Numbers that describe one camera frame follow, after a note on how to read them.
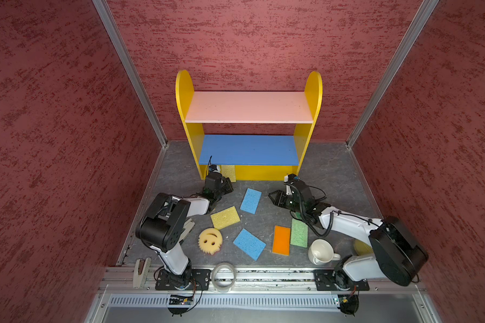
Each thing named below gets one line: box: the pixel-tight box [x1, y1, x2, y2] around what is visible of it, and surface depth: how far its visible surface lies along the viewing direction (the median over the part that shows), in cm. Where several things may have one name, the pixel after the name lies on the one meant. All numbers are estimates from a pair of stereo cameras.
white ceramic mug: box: [307, 238, 341, 266], surface depth 76 cm
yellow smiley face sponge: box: [198, 227, 223, 256], surface depth 83 cm
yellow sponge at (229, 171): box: [220, 164, 237, 183], surface depth 106 cm
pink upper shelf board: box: [185, 91, 314, 124], surface depth 79 cm
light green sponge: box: [290, 218, 308, 248], surface depth 85 cm
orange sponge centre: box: [272, 225, 291, 257], surface depth 85 cm
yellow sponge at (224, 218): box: [210, 205, 241, 231], surface depth 91 cm
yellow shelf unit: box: [175, 69, 323, 182], surface depth 83 cm
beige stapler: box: [132, 257, 152, 289], surface depth 75 cm
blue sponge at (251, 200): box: [239, 187, 263, 215], surface depth 97 cm
